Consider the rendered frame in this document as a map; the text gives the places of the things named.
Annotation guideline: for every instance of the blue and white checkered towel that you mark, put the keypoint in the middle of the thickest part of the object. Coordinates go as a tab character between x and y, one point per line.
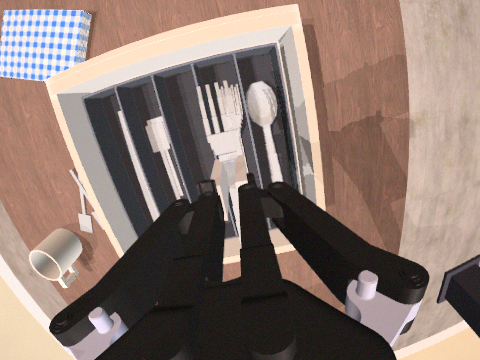
38	44

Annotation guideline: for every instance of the beige open-top tray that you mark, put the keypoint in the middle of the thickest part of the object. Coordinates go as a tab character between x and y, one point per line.
278	24

